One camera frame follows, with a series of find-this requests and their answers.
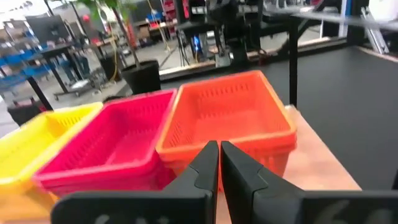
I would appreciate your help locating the silver aluminium extrusion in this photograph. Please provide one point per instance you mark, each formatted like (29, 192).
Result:
(374, 34)

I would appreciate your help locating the black office desk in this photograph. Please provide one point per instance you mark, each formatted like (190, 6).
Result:
(59, 51)

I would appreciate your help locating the black computer monitor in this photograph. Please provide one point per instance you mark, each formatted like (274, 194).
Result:
(48, 29)

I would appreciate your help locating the blue storage bin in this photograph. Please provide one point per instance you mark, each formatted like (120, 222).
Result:
(12, 59)
(37, 71)

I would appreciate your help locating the black computer tower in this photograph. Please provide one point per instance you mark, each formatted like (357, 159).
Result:
(196, 46)

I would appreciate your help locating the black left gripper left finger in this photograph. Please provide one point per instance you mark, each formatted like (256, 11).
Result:
(186, 205)

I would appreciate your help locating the potted green tree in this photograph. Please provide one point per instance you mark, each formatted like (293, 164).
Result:
(141, 77)

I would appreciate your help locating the black-framed wooden shelf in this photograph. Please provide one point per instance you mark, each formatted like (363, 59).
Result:
(314, 168)

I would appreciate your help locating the black round bin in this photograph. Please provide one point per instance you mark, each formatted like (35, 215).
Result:
(110, 99)

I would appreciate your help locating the black red toolbox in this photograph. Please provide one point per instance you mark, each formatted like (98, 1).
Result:
(23, 113)

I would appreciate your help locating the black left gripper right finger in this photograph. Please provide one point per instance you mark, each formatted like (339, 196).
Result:
(264, 205)

